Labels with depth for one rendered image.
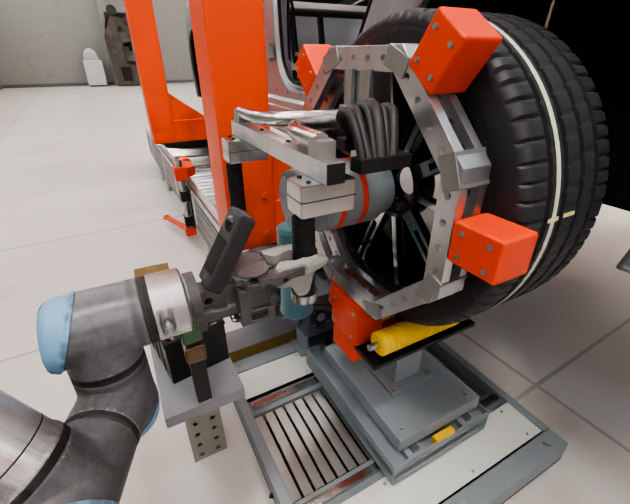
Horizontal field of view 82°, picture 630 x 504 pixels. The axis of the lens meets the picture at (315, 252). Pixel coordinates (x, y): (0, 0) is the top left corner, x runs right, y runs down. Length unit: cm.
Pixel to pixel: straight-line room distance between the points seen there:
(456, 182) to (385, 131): 13
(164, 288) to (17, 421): 18
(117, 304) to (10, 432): 15
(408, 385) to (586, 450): 63
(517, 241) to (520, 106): 20
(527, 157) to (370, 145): 23
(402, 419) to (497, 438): 35
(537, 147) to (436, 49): 20
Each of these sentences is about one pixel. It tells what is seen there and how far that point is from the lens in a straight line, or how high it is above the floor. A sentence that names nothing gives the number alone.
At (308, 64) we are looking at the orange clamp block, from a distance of 92.
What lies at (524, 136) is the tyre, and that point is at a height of 100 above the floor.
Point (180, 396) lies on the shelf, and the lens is 90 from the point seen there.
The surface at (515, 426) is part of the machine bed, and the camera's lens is 142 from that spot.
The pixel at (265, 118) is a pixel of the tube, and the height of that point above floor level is 100.
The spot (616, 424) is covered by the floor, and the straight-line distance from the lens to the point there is 171.
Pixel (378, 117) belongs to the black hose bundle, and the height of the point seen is 103.
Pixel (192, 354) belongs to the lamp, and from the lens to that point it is 77.
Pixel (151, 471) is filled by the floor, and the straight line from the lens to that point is 137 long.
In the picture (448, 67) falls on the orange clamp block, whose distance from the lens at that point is 59.
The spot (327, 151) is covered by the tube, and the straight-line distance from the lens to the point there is 51.
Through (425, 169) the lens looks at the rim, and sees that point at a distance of 77.
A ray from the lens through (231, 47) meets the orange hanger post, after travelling 112.
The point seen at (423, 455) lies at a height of 15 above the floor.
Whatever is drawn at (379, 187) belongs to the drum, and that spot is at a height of 87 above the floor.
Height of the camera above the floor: 110
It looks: 28 degrees down
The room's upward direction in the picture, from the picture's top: straight up
